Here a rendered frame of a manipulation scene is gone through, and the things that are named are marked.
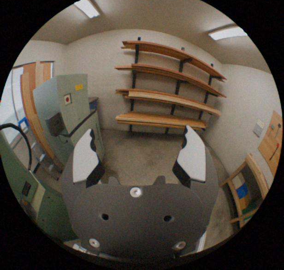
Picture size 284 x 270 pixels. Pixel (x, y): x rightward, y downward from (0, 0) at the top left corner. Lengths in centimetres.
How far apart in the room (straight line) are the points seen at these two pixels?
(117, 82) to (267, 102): 342
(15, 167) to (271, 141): 315
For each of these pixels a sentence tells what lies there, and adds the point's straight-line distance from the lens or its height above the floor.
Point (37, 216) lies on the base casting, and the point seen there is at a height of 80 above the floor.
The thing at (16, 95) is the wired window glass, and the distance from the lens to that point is 229.
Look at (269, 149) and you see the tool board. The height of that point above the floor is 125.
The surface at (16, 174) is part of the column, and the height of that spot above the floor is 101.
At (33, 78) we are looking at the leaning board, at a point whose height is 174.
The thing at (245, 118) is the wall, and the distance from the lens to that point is 252.
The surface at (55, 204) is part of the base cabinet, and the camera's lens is 91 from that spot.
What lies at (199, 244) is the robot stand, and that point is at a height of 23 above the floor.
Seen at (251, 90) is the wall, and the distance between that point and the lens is 265.
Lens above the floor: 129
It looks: 33 degrees down
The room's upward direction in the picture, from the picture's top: 7 degrees clockwise
